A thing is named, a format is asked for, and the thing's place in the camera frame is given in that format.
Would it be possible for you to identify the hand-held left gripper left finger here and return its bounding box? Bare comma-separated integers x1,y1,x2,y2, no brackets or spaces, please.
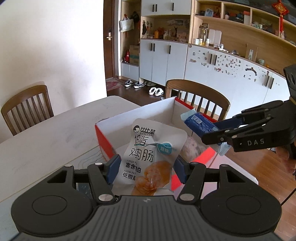
46,154,122,203

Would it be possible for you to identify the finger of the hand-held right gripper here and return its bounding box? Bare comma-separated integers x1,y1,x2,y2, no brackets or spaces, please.
201,118,278,153
214,100,285,133

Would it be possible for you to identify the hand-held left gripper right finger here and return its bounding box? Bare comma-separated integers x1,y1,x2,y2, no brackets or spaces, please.
174,155,249,203

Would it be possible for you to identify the blue plastic packet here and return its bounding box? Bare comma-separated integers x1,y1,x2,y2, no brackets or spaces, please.
180,111,230,156

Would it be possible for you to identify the white sausage snack packet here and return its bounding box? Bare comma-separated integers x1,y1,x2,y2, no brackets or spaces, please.
115,118,188,197

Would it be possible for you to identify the red cardboard box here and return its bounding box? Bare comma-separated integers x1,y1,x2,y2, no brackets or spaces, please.
95,96,223,197

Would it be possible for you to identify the white desktop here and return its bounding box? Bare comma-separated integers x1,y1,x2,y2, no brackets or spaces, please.
0,95,259,204

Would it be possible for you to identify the person's right hand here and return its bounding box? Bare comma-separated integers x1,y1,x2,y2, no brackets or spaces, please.
275,146,296,174

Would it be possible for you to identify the printed blue table mat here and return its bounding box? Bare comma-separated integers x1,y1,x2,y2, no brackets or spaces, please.
75,145,111,193

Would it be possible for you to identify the wooden slat back chair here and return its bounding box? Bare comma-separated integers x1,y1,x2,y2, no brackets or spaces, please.
1,85,55,136
165,79,231,122

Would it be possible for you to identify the group of small stickers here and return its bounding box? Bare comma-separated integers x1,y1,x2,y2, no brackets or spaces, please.
188,47,257,81

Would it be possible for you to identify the patterned door rug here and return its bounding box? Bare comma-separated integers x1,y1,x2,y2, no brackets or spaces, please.
106,77,126,92

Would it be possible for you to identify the white plastic container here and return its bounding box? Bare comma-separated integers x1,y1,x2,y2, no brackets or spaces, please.
208,29,222,45

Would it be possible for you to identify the large glass jar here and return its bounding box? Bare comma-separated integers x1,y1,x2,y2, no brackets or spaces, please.
198,23,210,45

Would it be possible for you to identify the dark brown door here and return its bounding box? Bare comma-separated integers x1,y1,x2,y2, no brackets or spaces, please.
103,0,123,80

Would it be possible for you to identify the brown cardboard carton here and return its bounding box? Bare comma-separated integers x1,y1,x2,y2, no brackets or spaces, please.
129,44,140,66

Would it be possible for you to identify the red knot ornament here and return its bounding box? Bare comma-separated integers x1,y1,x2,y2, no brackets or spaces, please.
272,0,289,39

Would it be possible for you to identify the hanging tote bag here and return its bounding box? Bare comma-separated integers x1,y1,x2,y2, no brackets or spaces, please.
119,16,134,32

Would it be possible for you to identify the white wall cabinet unit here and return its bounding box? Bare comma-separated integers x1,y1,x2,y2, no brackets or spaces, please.
120,0,296,121

